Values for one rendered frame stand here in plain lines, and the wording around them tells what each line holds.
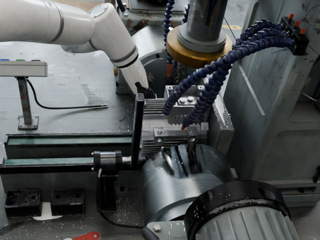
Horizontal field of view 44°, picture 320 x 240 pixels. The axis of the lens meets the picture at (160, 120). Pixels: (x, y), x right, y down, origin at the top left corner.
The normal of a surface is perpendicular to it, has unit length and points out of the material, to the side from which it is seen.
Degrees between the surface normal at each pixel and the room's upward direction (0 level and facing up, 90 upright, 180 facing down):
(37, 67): 53
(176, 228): 0
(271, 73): 90
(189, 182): 13
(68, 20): 69
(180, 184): 24
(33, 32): 109
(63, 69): 0
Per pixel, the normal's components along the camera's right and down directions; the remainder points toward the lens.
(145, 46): -0.43, -0.62
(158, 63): 0.13, 0.68
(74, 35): 0.77, 0.58
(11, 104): 0.11, -0.74
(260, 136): -0.98, 0.01
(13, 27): 0.49, 0.69
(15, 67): 0.18, 0.09
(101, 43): -0.30, 0.76
